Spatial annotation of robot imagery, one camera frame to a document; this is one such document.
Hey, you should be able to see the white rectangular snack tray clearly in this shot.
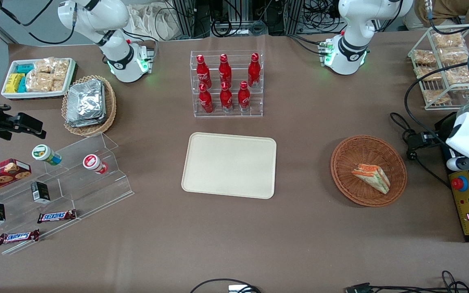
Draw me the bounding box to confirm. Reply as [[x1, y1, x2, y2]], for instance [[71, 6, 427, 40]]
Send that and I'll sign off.
[[1, 58, 77, 101]]

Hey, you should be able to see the light wicker basket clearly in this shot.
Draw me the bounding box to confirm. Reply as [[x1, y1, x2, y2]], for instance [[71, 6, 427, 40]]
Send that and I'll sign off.
[[61, 75, 117, 137]]

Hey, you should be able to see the triangular sandwich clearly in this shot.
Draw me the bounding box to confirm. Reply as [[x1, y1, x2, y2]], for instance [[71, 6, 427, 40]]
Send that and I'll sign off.
[[351, 163, 391, 195]]

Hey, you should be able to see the brown wicker basket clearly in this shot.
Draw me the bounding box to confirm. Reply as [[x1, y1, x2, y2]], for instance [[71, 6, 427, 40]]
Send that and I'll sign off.
[[330, 135, 408, 208]]

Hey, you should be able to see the cream plastic tray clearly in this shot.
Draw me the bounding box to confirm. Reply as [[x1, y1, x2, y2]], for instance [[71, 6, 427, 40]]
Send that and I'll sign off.
[[181, 132, 277, 200]]

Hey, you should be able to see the green lid yogurt cup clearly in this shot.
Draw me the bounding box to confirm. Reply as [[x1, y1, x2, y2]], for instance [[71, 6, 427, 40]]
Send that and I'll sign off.
[[31, 144, 62, 166]]

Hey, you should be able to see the yellow snack packet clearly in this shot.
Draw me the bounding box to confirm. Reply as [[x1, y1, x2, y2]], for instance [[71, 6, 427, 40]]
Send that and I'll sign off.
[[5, 73, 26, 94]]

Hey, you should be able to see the red tartan cookie box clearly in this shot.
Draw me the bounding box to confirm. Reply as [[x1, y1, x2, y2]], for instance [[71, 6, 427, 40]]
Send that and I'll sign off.
[[0, 158, 32, 200]]

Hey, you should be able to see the silver foil packet stack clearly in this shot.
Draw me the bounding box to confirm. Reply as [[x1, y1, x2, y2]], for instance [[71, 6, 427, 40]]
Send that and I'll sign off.
[[65, 79, 107, 128]]

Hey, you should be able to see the red lid yogurt cup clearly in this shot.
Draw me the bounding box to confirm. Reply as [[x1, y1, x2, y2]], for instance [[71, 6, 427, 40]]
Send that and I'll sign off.
[[82, 153, 109, 175]]

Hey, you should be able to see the clear bag puffed snack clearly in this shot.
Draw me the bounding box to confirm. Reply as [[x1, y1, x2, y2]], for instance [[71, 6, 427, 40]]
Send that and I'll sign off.
[[433, 32, 465, 49], [438, 48, 469, 66], [444, 67, 469, 86], [412, 49, 437, 65], [415, 66, 439, 80], [423, 89, 451, 105]]

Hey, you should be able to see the clear acrylic stepped shelf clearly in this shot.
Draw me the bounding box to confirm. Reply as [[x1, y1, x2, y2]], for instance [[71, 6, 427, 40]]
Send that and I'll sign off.
[[0, 132, 135, 256]]

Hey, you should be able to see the Snickers chocolate bar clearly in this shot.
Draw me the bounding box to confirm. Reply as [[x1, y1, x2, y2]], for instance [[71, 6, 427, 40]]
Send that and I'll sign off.
[[0, 229, 40, 246], [37, 209, 78, 224]]

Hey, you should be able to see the white cloth bag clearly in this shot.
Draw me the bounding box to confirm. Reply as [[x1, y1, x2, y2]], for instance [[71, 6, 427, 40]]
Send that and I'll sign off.
[[128, 3, 171, 42]]

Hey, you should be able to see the brown paper bag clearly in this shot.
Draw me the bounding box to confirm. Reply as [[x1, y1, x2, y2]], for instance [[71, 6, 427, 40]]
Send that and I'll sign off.
[[415, 0, 469, 30]]

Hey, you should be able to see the red cola bottle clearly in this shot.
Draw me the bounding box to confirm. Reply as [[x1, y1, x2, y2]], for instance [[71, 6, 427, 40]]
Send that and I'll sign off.
[[198, 83, 214, 114], [247, 52, 261, 89], [237, 81, 252, 113], [219, 53, 232, 86], [219, 81, 234, 113], [196, 54, 212, 88]]

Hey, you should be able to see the clear acrylic bottle rack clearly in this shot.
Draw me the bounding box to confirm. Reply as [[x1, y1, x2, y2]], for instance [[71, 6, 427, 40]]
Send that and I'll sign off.
[[190, 50, 264, 119]]

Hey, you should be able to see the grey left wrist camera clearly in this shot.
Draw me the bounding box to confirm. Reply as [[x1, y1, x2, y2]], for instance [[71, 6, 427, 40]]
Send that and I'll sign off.
[[446, 157, 469, 172]]

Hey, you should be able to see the black cable with plug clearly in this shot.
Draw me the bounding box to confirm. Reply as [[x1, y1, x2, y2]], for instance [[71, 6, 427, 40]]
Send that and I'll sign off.
[[389, 112, 451, 188]]

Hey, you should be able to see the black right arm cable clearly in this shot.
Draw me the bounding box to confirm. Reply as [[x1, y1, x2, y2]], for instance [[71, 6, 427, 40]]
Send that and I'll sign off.
[[0, 0, 77, 46]]

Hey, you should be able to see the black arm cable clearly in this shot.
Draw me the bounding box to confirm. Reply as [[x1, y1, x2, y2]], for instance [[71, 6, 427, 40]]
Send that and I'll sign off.
[[0, 0, 77, 46], [404, 61, 469, 137]]

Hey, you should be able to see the white wire rack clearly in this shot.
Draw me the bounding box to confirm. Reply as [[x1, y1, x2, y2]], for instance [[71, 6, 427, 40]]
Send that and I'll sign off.
[[407, 24, 469, 111]]

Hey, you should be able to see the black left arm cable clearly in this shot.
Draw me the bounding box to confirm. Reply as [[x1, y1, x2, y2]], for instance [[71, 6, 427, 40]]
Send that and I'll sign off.
[[404, 61, 469, 137]]

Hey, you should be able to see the black connector with cables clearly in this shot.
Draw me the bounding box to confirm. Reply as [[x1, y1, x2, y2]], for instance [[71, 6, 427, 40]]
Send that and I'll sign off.
[[345, 270, 469, 293]]

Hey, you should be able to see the black looped cable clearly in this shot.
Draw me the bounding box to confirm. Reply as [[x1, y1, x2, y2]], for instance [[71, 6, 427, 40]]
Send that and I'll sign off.
[[189, 278, 262, 293]]

